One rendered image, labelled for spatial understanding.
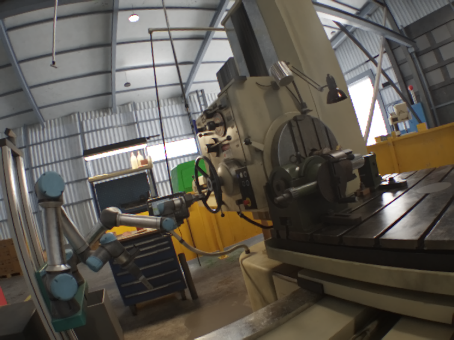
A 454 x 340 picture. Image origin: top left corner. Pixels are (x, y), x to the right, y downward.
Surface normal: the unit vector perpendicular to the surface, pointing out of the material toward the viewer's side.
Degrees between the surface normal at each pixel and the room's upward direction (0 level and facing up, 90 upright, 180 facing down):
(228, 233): 90
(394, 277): 90
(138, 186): 90
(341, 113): 90
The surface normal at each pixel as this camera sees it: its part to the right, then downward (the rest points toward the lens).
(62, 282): 0.79, -0.09
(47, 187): 0.75, -0.35
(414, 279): -0.87, 0.22
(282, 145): 0.41, -0.14
